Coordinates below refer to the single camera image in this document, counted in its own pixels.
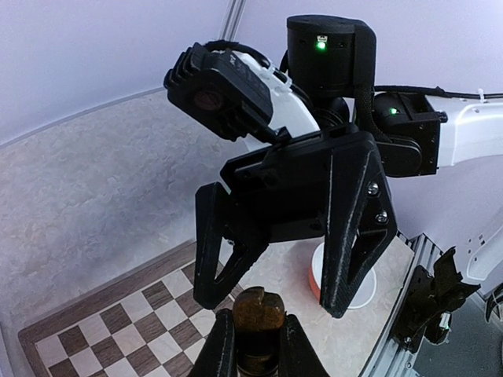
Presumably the right aluminium frame post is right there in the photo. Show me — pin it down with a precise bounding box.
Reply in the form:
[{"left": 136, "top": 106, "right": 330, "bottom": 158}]
[{"left": 219, "top": 0, "right": 248, "bottom": 40}]

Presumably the front aluminium rail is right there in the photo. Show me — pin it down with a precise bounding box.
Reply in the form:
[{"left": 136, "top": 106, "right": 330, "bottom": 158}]
[{"left": 361, "top": 231, "right": 445, "bottom": 377}]

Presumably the white orange ceramic bowl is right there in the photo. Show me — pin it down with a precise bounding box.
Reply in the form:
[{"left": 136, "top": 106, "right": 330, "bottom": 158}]
[{"left": 307, "top": 242, "right": 377, "bottom": 308}]

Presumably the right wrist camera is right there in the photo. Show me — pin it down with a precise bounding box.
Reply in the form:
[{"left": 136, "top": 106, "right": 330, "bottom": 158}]
[{"left": 163, "top": 40, "right": 291, "bottom": 145}]

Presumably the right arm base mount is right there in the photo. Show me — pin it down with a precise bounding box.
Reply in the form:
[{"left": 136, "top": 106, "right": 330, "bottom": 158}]
[{"left": 391, "top": 247, "right": 480, "bottom": 353}]

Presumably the wooden chess board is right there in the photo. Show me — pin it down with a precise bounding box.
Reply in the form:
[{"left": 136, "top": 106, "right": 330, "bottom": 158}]
[{"left": 17, "top": 240, "right": 247, "bottom": 377}]

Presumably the dark chess knight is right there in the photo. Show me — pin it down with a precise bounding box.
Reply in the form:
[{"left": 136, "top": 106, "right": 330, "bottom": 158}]
[{"left": 232, "top": 286, "right": 285, "bottom": 376}]

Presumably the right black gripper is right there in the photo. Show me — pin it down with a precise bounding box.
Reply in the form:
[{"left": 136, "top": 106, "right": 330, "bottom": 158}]
[{"left": 193, "top": 131, "right": 398, "bottom": 318}]

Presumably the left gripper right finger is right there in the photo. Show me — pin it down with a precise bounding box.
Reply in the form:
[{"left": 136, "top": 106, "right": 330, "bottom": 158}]
[{"left": 278, "top": 314, "right": 329, "bottom": 377}]

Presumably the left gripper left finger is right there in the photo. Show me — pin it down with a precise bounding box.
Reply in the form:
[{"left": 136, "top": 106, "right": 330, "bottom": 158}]
[{"left": 190, "top": 309, "right": 237, "bottom": 377}]

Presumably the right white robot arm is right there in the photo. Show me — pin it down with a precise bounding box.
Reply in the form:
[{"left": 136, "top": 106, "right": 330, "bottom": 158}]
[{"left": 179, "top": 15, "right": 448, "bottom": 317}]

